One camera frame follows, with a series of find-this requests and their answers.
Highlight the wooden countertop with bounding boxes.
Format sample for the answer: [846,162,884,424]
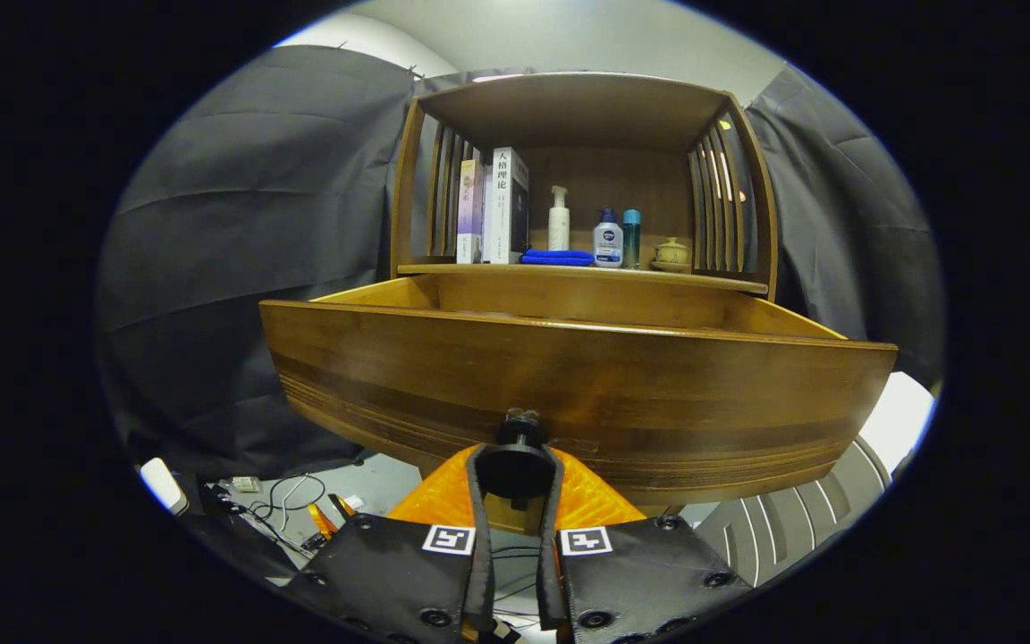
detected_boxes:
[397,250,771,296]

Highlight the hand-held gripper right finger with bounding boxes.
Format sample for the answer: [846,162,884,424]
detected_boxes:
[537,445,753,644]

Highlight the white thick book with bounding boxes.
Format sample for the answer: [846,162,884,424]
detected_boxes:
[481,147,531,265]

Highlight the brown wooden drawer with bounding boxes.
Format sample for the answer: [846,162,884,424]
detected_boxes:
[258,273,899,538]

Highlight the blue folded cloth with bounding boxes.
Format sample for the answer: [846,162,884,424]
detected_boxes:
[520,249,596,267]

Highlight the purple book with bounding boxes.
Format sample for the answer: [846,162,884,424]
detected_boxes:
[456,159,485,265]

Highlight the beige lidded teacup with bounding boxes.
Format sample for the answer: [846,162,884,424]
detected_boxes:
[649,237,693,273]

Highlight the white power adapter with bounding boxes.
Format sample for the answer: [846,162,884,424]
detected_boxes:
[139,456,190,517]

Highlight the white pump bottle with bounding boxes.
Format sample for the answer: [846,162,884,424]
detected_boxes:
[547,185,571,252]

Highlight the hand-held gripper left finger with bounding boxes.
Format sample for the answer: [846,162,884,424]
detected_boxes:
[287,445,496,644]

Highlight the brown wooden cabinet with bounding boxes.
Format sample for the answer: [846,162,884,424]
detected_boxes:
[390,72,780,301]

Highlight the white bottle blue label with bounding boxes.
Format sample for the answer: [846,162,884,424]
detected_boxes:
[593,208,625,269]

